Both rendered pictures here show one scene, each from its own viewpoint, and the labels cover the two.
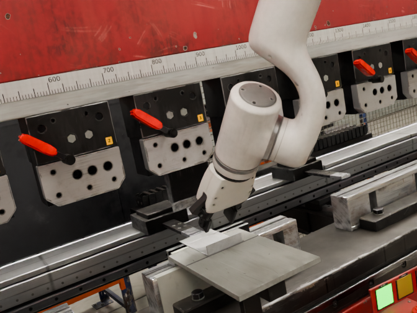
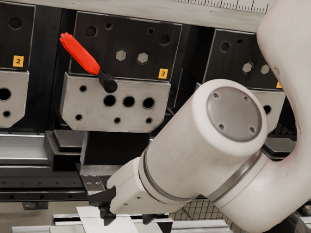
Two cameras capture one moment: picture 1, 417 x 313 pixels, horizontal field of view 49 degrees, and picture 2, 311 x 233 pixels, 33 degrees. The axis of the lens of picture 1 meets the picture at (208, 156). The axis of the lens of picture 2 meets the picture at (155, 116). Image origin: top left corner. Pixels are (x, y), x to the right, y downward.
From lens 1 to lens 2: 0.28 m
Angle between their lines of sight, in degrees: 11
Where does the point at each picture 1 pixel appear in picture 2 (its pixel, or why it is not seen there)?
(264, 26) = (288, 22)
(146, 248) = (46, 180)
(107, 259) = not seen: outside the picture
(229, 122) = (176, 133)
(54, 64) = not seen: outside the picture
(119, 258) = (9, 179)
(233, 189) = (153, 203)
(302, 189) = not seen: hidden behind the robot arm
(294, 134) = (262, 193)
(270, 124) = (233, 164)
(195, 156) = (133, 121)
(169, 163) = (93, 119)
